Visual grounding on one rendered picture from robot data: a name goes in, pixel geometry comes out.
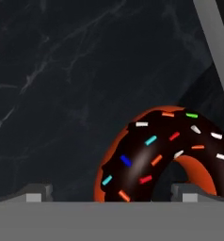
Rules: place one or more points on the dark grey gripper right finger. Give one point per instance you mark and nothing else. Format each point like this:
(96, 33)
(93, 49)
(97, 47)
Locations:
(189, 192)

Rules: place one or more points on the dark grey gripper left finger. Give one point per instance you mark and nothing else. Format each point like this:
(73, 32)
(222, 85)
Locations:
(35, 192)

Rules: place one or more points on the chocolate sprinkled doughnut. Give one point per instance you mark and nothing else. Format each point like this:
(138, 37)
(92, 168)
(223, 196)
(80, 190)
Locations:
(142, 160)

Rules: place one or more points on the grey metal bar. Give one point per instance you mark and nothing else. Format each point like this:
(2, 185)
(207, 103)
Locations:
(216, 37)

